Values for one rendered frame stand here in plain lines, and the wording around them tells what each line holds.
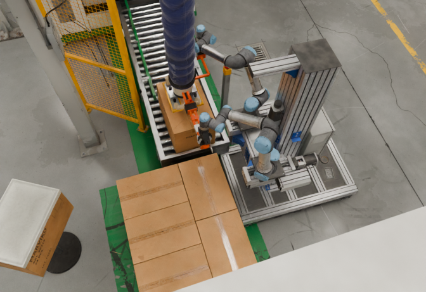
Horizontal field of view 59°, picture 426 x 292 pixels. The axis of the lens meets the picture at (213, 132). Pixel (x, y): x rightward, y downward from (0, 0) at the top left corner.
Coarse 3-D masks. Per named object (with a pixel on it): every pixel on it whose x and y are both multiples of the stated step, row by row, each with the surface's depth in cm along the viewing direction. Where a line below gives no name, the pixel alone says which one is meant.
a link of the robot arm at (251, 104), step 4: (252, 96) 317; (248, 100) 312; (252, 100) 312; (256, 100) 312; (244, 104) 314; (248, 104) 310; (252, 104) 310; (256, 104) 310; (260, 104) 315; (244, 108) 315; (248, 108) 310; (252, 108) 309; (256, 108) 311; (244, 112) 319; (248, 112) 314; (252, 112) 313; (256, 112) 319
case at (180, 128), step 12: (156, 84) 358; (204, 96) 352; (168, 108) 344; (204, 108) 345; (168, 120) 344; (180, 120) 337; (180, 132) 331; (192, 132) 338; (180, 144) 349; (192, 144) 357
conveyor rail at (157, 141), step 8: (120, 8) 461; (120, 16) 454; (128, 32) 440; (128, 40) 434; (136, 64) 416; (136, 72) 410; (144, 88) 399; (144, 96) 394; (144, 104) 409; (152, 120) 378; (152, 128) 374; (160, 144) 364; (160, 152) 360
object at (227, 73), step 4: (224, 68) 364; (224, 72) 365; (228, 72) 365; (224, 76) 371; (228, 76) 371; (224, 80) 376; (228, 80) 377; (224, 84) 381; (228, 84) 383; (224, 88) 386; (228, 88) 389; (224, 92) 393; (228, 92) 395; (224, 96) 399; (224, 100) 405; (224, 104) 412
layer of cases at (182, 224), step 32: (192, 160) 362; (128, 192) 344; (160, 192) 345; (192, 192) 346; (224, 192) 346; (128, 224) 328; (160, 224) 329; (192, 224) 330; (224, 224) 331; (160, 256) 316; (192, 256) 316; (224, 256) 317; (160, 288) 302
